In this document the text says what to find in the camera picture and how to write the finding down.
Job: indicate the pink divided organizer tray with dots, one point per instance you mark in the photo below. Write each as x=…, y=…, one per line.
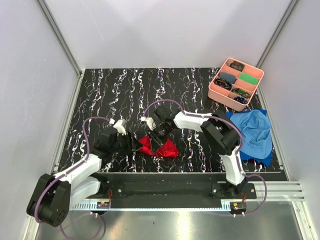
x=227, y=97

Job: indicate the green cloth in tray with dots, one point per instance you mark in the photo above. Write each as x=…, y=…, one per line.
x=248, y=78

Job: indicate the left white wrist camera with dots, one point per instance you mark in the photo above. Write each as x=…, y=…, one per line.
x=119, y=125

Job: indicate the red cloth napkin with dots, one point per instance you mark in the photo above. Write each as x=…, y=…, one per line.
x=168, y=150

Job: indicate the dark patterned item in tray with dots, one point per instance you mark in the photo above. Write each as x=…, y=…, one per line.
x=237, y=66

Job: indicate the multicolour bands front compartment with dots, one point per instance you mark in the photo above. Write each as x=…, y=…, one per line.
x=241, y=92

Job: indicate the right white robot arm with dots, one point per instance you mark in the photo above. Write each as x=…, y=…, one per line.
x=224, y=138

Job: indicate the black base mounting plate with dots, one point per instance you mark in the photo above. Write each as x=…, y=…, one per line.
x=215, y=185

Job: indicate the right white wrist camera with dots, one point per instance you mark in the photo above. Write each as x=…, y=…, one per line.
x=149, y=122

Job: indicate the grey-blue cloth in tray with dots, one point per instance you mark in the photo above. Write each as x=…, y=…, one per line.
x=228, y=77

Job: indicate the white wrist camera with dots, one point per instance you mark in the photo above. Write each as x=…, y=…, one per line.
x=149, y=122
x=119, y=125

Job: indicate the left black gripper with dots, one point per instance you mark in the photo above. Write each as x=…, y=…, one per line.
x=133, y=142

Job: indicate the multicolour bands left compartment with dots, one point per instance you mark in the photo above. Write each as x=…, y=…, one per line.
x=223, y=83

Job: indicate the dark blue cloth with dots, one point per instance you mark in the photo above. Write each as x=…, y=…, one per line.
x=262, y=161

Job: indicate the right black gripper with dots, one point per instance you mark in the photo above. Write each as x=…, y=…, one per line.
x=155, y=144

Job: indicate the multicolour bands compartment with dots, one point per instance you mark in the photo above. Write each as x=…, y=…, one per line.
x=241, y=92
x=223, y=83

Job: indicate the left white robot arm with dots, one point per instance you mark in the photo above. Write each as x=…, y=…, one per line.
x=55, y=194

